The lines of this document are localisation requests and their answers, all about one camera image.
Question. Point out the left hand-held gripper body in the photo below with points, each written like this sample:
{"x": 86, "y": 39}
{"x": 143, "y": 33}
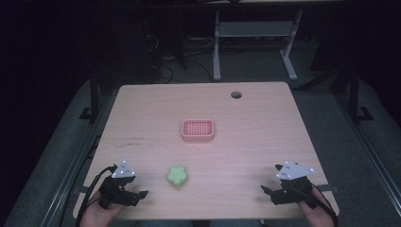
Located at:
{"x": 115, "y": 190}

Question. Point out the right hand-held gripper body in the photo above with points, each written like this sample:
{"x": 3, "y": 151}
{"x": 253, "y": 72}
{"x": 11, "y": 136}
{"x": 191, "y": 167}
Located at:
{"x": 294, "y": 186}

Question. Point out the person's left hand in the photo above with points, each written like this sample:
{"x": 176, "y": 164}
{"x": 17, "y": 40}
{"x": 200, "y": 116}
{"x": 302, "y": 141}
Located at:
{"x": 97, "y": 216}

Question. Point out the person's right hand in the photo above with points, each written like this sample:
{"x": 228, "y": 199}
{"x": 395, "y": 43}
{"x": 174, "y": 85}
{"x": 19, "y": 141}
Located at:
{"x": 315, "y": 216}

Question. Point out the green flower-shaped soap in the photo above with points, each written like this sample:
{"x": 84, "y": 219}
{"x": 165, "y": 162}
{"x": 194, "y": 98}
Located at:
{"x": 177, "y": 176}

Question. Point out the pink soap dish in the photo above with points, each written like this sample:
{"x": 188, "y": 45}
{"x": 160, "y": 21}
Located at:
{"x": 198, "y": 129}

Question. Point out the black metal stand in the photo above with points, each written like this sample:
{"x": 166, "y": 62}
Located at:
{"x": 354, "y": 94}
{"x": 93, "y": 94}

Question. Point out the grey metal floor rail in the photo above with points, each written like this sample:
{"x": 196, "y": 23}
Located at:
{"x": 67, "y": 176}
{"x": 369, "y": 151}

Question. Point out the white metal desk frame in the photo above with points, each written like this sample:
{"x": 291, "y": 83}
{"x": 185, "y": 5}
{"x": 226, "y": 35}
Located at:
{"x": 255, "y": 29}

